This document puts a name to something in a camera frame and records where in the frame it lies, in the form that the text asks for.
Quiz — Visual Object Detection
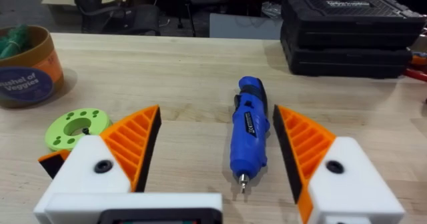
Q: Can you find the orange ribbed wedge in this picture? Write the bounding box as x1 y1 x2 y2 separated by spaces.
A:
37 149 71 180

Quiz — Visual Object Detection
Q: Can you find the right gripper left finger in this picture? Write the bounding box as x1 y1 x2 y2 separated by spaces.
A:
33 104 163 224

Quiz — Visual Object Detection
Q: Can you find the black plastic tool case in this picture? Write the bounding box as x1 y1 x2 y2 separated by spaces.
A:
280 0 427 51
280 26 415 80

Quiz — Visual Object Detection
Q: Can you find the black office chair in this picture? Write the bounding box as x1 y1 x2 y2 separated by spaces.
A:
64 0 162 37

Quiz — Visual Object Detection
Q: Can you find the brown tub with toys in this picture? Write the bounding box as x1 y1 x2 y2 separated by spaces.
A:
0 24 65 110

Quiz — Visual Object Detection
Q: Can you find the blue electric screwdriver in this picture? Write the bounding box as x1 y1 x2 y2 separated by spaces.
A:
229 75 272 195

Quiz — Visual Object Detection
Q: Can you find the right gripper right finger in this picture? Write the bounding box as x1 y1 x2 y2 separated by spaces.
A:
272 104 406 224

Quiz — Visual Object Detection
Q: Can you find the green disc with holes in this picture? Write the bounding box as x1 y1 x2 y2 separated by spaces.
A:
44 107 113 153

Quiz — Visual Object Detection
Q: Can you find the white flat panel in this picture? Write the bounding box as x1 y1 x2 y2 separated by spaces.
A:
209 13 284 41

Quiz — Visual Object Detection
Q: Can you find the red-handled tool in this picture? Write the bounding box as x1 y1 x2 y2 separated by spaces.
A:
402 49 427 83

